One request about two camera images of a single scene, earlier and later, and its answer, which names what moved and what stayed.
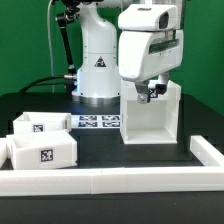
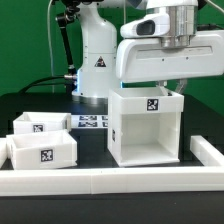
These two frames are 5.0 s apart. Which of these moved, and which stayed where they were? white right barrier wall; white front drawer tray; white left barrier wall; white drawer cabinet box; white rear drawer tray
Moved: white drawer cabinet box
Stayed: white front drawer tray; white left barrier wall; white right barrier wall; white rear drawer tray
